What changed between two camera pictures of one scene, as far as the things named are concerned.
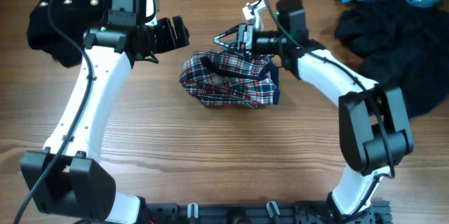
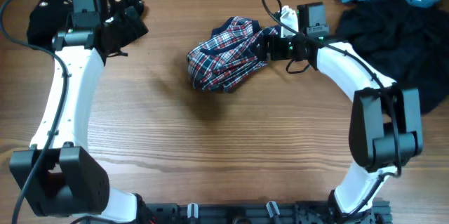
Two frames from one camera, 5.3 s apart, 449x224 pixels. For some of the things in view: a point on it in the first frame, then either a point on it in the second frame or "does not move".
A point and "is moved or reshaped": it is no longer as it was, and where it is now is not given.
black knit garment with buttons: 76,7 does not move
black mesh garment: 400,43 does not move
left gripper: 169,42 → 130,35
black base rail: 313,212 does not move
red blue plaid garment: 214,86 is moved or reshaped
